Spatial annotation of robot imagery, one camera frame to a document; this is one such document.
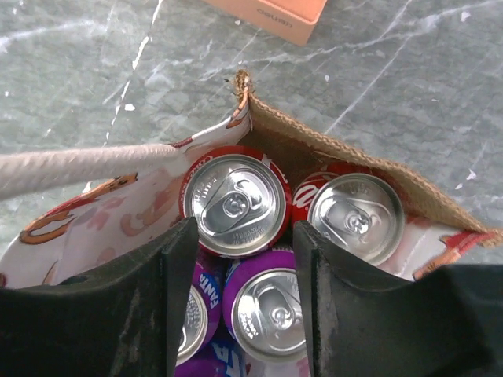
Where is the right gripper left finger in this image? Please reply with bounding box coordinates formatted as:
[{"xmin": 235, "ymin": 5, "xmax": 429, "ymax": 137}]
[{"xmin": 1, "ymin": 218, "xmax": 198, "ymax": 376}]

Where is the peach plastic file organizer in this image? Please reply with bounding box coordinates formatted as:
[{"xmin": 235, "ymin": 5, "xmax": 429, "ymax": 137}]
[{"xmin": 205, "ymin": 0, "xmax": 327, "ymax": 46}]

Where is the red cola can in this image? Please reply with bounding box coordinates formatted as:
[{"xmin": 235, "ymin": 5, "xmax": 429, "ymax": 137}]
[
  {"xmin": 178, "ymin": 145, "xmax": 292, "ymax": 258},
  {"xmin": 292, "ymin": 162, "xmax": 406, "ymax": 266}
]

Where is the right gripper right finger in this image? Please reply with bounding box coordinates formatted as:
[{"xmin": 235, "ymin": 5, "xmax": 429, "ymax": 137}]
[{"xmin": 292, "ymin": 221, "xmax": 502, "ymax": 376}]

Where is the purple fanta can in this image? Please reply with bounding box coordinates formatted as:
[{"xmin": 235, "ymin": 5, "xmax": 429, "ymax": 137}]
[
  {"xmin": 174, "ymin": 339, "xmax": 247, "ymax": 377},
  {"xmin": 176, "ymin": 251, "xmax": 225, "ymax": 366},
  {"xmin": 222, "ymin": 245, "xmax": 307, "ymax": 364}
]

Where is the patterned canvas tote bag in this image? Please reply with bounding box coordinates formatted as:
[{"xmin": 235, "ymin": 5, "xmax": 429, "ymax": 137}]
[{"xmin": 0, "ymin": 69, "xmax": 503, "ymax": 377}]

